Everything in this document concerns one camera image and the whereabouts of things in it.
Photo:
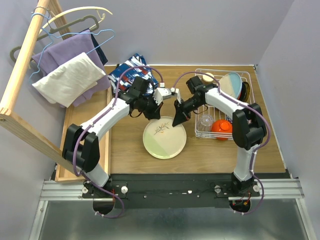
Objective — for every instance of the purple cloth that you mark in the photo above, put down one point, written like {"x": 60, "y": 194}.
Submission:
{"x": 72, "y": 71}

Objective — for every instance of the cream plastic hanger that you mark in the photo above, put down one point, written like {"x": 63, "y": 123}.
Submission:
{"x": 59, "y": 19}

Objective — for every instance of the wooden clothes rack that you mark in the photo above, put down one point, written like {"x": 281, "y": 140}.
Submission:
{"x": 12, "y": 121}

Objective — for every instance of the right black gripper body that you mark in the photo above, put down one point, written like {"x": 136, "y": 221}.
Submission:
{"x": 183, "y": 109}

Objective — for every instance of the metal cup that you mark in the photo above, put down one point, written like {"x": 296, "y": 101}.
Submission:
{"x": 207, "y": 78}

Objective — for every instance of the red patterned bowl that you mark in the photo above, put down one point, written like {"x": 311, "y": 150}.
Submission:
{"x": 229, "y": 119}

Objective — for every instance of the clear drinking glass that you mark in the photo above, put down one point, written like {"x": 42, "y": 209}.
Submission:
{"x": 204, "y": 123}

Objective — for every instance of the grey plastic hanger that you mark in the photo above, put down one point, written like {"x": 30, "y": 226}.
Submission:
{"x": 58, "y": 29}

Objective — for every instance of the white wire dish rack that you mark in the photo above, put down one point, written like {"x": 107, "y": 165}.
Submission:
{"x": 219, "y": 106}

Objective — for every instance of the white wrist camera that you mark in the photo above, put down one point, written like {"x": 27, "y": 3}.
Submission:
{"x": 176, "y": 92}
{"x": 161, "y": 93}

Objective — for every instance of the blue and cream plate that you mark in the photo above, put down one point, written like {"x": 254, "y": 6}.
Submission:
{"x": 231, "y": 84}

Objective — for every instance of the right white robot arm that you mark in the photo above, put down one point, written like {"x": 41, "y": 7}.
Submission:
{"x": 249, "y": 127}

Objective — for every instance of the orange bowl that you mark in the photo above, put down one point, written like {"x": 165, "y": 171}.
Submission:
{"x": 222, "y": 129}

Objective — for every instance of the white folded cloth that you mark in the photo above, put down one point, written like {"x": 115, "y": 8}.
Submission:
{"x": 79, "y": 76}

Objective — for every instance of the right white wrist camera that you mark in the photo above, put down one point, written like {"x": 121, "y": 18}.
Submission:
{"x": 176, "y": 92}

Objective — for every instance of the yellow patterned lacquer plate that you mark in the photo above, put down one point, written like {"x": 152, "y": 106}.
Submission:
{"x": 248, "y": 88}

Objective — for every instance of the light blue wire hanger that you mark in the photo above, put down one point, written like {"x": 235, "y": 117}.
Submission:
{"x": 63, "y": 48}

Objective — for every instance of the black mounting base plate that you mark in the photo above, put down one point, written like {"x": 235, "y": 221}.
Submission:
{"x": 150, "y": 191}

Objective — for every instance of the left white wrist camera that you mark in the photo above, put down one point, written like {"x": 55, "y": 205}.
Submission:
{"x": 161, "y": 93}

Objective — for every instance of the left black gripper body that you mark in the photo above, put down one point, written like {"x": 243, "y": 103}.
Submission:
{"x": 153, "y": 110}

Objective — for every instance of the green and cream plate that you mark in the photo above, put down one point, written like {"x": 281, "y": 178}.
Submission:
{"x": 163, "y": 141}

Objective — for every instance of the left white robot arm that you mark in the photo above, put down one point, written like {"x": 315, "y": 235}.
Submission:
{"x": 82, "y": 142}

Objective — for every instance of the aluminium rail frame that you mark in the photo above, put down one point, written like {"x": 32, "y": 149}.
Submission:
{"x": 274, "y": 189}

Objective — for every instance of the dark navy cloth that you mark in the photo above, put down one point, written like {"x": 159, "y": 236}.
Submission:
{"x": 99, "y": 51}

